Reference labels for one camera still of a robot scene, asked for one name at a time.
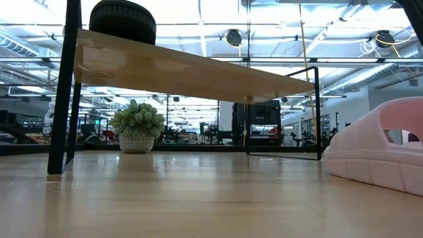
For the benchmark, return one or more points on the black aluminium table frame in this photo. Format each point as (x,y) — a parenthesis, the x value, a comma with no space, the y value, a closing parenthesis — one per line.
(198,148)

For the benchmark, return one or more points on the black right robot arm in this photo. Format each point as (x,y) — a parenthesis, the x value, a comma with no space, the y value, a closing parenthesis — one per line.
(416,16)

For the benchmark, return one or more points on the white humanoid robot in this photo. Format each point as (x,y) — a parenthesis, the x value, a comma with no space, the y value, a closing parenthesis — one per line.
(49,114)

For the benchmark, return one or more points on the black computer case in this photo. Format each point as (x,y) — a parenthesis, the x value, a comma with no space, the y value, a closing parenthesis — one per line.
(239,122)

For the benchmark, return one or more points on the pink rubber slide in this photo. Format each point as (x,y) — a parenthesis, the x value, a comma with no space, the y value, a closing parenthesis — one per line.
(363,152)

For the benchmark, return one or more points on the black rubber slide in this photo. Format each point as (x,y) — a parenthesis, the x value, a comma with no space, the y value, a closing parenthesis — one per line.
(122,21)

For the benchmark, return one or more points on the green plant in white pot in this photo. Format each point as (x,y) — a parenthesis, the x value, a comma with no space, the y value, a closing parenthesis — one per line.
(137,125)

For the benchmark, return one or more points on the wooden shelf with black frame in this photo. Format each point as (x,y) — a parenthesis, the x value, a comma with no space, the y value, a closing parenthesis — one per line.
(181,72)

